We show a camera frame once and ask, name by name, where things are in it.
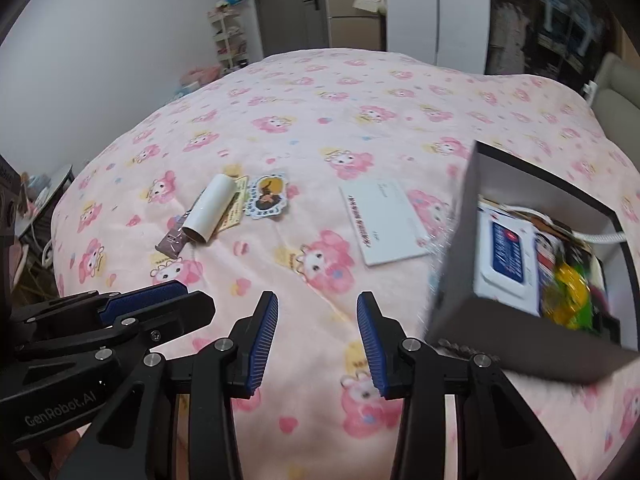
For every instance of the white card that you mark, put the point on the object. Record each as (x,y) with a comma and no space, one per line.
(385,220)

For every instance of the pink printed blanket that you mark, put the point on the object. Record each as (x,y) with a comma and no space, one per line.
(300,125)

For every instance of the cartoon figure sticker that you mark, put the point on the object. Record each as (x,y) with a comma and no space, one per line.
(267,195)

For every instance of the yellow candy packet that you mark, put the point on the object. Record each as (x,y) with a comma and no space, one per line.
(567,295)

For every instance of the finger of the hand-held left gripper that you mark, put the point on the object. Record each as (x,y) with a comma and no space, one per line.
(140,296)
(170,317)

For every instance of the yellow paper tag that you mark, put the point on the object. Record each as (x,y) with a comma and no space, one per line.
(232,207)

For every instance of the dark grey door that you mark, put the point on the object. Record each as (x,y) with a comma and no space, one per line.
(285,5)

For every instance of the dark grey shoe box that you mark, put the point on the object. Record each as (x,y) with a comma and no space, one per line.
(465,320)

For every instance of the white wet wipes pack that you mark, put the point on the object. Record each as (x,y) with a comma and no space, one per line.
(505,255)

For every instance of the purple cream tube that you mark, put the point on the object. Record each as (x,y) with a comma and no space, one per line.
(172,240)

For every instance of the beige fridge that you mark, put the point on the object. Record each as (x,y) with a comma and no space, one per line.
(355,30)

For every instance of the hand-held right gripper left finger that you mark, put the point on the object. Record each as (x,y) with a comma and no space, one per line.
(265,345)

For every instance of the white paper roll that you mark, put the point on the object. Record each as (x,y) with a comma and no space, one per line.
(210,210)

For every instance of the white wall charger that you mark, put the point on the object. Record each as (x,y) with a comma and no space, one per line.
(590,91)

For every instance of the white wardrobe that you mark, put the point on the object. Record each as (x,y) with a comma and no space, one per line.
(440,10)

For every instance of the green snack packet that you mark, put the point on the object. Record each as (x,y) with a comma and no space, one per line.
(595,280)

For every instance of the glass door cabinet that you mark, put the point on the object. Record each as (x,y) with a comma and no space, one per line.
(520,20)

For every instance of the white shelf rack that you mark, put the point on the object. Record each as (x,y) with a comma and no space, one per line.
(230,45)

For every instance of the blue white toy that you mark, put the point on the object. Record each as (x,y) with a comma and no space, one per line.
(575,15)

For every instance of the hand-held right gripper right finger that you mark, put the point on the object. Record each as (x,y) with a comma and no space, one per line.
(372,345)

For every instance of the white printed packet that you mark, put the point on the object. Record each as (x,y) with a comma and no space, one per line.
(547,245)

